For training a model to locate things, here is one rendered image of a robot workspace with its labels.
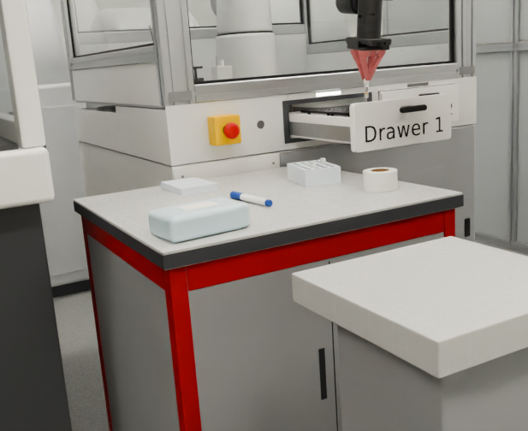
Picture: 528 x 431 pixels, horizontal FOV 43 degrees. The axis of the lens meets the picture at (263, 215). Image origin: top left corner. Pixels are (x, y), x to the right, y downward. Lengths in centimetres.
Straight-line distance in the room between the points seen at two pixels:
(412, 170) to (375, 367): 128
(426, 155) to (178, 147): 80
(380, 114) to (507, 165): 216
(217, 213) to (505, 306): 52
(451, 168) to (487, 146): 160
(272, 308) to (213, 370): 14
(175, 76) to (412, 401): 108
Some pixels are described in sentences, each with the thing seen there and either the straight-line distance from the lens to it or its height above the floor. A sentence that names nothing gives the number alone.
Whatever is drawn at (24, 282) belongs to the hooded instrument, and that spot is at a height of 64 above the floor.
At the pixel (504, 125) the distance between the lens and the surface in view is 369.
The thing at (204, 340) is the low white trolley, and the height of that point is 60.
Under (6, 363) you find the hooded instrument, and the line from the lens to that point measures 149.
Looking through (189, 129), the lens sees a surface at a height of 88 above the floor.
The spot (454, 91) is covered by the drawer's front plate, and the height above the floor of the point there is 91.
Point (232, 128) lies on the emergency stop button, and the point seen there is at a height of 88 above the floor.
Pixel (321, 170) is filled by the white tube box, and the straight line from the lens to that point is 149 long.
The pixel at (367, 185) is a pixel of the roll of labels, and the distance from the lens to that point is 140.
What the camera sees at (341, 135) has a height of 85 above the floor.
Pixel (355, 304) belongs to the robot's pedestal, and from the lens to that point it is 78.
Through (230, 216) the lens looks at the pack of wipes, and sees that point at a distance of 113.
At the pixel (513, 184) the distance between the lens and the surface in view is 367.
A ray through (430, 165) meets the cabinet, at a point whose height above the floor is 69.
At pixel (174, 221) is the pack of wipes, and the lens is 108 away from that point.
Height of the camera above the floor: 103
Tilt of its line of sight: 13 degrees down
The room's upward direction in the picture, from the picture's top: 4 degrees counter-clockwise
